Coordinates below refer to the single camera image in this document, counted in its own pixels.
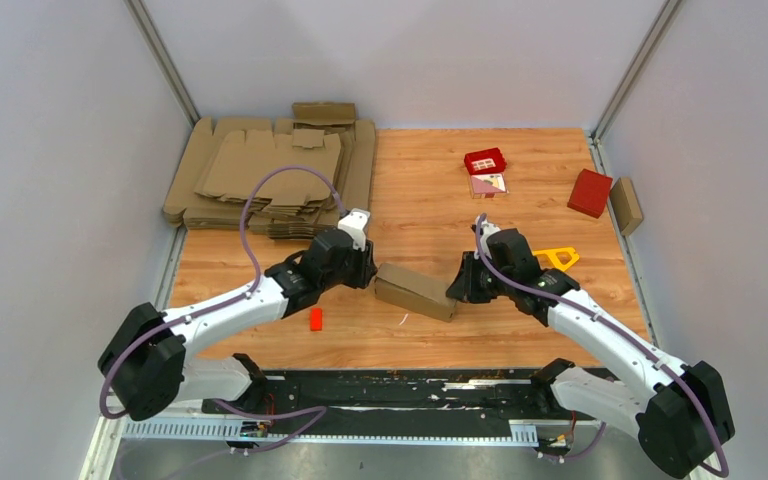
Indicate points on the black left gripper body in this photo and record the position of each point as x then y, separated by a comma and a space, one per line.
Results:
356, 271

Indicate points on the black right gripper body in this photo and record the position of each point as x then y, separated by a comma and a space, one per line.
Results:
489, 285

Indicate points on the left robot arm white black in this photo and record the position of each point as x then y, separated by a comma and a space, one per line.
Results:
152, 360

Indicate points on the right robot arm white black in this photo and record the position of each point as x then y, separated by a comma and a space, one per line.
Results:
678, 412

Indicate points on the red box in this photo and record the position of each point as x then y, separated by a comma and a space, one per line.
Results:
590, 193

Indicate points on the small brown cardboard box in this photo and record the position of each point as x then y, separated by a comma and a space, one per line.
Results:
625, 206

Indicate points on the small red block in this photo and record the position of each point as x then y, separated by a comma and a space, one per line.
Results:
316, 319

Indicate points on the clear case with shapes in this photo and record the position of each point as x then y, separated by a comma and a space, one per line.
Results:
487, 186

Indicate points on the red plastic basket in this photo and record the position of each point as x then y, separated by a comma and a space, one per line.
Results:
487, 161

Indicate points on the stack of flat cardboard blanks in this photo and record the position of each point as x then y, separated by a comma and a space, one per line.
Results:
286, 178

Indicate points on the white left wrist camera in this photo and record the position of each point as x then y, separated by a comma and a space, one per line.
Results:
355, 224

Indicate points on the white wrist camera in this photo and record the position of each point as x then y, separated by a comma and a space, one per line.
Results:
355, 224
484, 230

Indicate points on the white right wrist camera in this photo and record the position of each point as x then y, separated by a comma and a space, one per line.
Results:
484, 230

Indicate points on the yellow triangular plastic frame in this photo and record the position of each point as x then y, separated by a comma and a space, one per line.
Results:
562, 258

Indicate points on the aluminium frame rail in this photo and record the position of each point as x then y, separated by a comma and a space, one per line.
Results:
198, 439

